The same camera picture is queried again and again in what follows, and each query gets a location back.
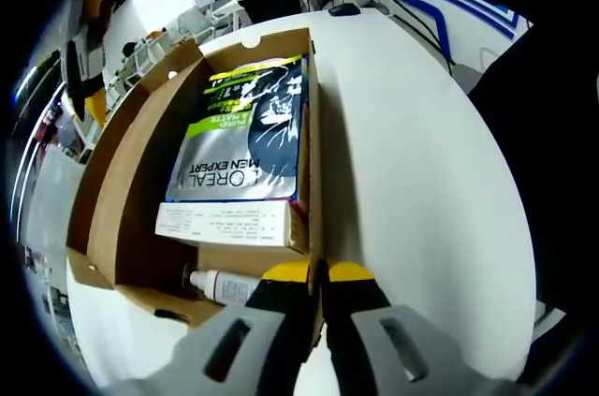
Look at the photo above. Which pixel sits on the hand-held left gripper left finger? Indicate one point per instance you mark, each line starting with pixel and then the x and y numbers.
pixel 220 354

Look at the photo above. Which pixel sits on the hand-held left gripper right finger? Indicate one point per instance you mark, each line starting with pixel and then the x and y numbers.
pixel 374 354

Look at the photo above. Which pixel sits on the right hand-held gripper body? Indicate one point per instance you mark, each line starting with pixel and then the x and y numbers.
pixel 82 17

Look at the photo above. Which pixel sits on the white spray bottle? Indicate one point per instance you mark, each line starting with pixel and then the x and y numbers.
pixel 224 286

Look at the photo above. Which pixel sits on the brown cardboard shoe box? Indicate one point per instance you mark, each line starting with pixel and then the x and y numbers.
pixel 126 209

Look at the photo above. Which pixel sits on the white printed carton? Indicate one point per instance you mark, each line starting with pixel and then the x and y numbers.
pixel 220 223

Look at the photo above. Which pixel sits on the white office chair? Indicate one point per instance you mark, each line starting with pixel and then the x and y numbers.
pixel 196 24
pixel 150 56

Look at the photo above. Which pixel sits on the white ceiling light strip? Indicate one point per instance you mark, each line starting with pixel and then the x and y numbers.
pixel 28 148

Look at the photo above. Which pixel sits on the frosted desk partition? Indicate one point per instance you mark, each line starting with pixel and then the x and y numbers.
pixel 51 204

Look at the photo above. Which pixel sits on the person's black clothing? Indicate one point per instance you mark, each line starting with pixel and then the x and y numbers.
pixel 552 157

